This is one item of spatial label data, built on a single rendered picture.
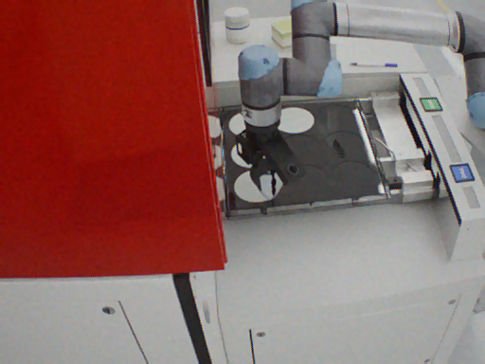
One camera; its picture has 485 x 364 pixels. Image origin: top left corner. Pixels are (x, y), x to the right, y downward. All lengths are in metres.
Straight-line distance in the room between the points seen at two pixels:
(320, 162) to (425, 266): 0.36
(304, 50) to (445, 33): 0.31
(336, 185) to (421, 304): 0.35
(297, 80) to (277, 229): 0.41
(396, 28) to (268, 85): 0.29
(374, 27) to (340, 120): 0.45
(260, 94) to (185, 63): 0.55
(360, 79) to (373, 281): 0.58
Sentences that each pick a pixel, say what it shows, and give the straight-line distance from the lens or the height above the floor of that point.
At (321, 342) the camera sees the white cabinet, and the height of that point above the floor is 0.66.
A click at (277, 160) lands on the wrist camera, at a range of 1.21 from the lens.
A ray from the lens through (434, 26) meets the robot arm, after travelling 1.20.
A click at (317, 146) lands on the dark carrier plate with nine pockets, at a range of 1.48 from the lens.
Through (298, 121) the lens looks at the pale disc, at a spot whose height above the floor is 0.90.
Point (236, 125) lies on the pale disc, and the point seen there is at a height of 0.90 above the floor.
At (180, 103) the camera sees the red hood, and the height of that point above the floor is 1.50.
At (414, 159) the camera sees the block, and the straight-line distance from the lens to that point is 1.47.
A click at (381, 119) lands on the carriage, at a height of 0.88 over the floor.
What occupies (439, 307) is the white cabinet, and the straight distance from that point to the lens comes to 1.41.
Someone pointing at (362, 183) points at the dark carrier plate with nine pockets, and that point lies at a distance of 1.40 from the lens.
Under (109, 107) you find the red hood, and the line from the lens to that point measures 0.64.
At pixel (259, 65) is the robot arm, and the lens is 1.11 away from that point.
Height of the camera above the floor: 1.87
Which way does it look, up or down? 44 degrees down
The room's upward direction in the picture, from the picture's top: 6 degrees counter-clockwise
